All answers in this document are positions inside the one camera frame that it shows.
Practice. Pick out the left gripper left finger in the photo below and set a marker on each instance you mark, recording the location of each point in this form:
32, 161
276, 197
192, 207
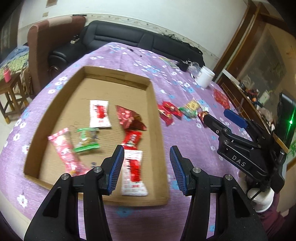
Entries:
57, 216

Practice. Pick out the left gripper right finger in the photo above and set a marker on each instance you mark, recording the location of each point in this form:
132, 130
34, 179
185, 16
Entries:
235, 218

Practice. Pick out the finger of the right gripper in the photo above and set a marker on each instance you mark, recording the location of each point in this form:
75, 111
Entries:
215, 125
235, 118

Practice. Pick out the red gold candy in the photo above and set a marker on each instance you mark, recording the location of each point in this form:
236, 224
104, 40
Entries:
201, 115

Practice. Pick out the white green snack packet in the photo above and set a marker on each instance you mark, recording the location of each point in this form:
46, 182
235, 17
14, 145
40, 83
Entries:
188, 112

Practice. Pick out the tan biscuit bar packet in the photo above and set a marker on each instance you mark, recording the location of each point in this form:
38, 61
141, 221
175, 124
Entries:
193, 105

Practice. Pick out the red mesh gift bag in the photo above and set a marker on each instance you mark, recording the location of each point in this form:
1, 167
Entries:
221, 98

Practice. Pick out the purple floral tablecloth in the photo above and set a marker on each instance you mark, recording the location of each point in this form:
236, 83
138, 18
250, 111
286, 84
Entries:
194, 141

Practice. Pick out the white plastic jar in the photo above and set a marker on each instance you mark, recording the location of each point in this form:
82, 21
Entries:
205, 77

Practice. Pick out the wooden side cabinet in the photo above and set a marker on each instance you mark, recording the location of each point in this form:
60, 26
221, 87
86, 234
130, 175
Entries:
259, 63

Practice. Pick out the small black object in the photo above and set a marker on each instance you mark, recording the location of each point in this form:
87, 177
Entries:
183, 65

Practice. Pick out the flat green booklet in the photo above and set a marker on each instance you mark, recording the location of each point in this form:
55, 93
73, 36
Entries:
169, 62

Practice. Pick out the pink snack bar wrapper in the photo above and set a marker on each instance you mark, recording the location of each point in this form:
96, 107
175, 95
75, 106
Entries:
65, 150

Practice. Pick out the white red snack packet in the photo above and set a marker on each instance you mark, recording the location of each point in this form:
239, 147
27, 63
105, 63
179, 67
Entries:
99, 114
132, 184

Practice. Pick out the green clear snack packet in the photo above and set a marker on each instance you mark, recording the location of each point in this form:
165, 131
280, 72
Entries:
87, 140

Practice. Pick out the red candy packet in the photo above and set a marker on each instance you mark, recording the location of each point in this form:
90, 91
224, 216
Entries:
131, 140

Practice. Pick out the dark red foil snack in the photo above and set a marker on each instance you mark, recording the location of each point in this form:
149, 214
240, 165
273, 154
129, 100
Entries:
129, 119

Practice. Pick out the small wooden stool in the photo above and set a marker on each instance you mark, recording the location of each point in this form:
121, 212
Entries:
13, 105

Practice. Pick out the pink water bottle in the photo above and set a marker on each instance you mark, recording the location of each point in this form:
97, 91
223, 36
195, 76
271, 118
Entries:
7, 74

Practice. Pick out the black leather sofa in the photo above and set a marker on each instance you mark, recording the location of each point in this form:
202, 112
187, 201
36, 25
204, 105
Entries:
99, 33

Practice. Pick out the green patterned bedding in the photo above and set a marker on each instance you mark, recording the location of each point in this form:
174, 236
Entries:
16, 61

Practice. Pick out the brown armchair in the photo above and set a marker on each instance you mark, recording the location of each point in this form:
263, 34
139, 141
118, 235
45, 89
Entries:
44, 37

